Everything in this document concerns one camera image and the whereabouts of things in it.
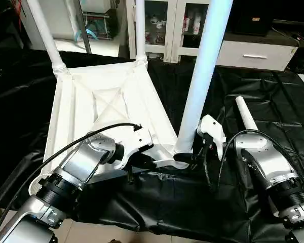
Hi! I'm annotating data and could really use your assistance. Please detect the white glass-door cabinet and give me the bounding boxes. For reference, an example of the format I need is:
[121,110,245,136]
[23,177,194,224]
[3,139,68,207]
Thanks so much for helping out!
[126,0,211,63]

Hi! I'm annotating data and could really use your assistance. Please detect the black box with orange label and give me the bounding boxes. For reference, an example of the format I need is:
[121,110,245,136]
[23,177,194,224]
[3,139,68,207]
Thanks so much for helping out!
[232,0,273,36]

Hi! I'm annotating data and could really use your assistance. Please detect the black mat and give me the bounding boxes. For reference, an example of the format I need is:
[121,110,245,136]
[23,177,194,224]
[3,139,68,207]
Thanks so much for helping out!
[0,48,304,243]

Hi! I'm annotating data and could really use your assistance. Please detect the black TV stand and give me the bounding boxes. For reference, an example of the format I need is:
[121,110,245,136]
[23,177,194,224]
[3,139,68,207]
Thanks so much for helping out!
[271,19,304,49]

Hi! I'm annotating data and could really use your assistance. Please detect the white plastic table top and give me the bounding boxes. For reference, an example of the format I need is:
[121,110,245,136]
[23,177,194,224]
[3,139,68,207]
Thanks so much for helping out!
[27,60,191,200]

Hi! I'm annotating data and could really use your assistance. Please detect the white drawer unit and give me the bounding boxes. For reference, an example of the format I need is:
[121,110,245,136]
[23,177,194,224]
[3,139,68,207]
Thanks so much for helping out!
[215,39,300,72]

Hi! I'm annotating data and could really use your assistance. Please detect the white plastic table leg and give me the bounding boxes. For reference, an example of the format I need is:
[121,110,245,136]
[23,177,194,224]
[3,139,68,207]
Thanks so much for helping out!
[134,0,149,70]
[235,95,259,132]
[174,0,234,155]
[26,0,71,79]

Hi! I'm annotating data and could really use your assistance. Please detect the light blue plastic stand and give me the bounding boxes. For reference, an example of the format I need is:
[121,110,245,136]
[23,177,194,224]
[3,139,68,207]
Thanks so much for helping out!
[74,21,99,43]

